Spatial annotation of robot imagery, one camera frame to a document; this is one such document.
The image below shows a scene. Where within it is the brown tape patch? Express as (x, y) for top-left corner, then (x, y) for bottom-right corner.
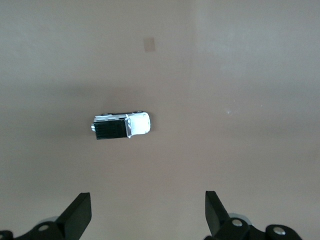
(143, 37), (156, 53)

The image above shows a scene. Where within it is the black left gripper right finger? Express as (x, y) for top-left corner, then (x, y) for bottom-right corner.
(204, 190), (251, 240)

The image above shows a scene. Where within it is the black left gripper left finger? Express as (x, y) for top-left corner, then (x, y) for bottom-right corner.
(14, 192), (92, 240)

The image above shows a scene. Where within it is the white jeep toy black roof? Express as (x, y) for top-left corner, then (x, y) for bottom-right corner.
(90, 111), (152, 142)

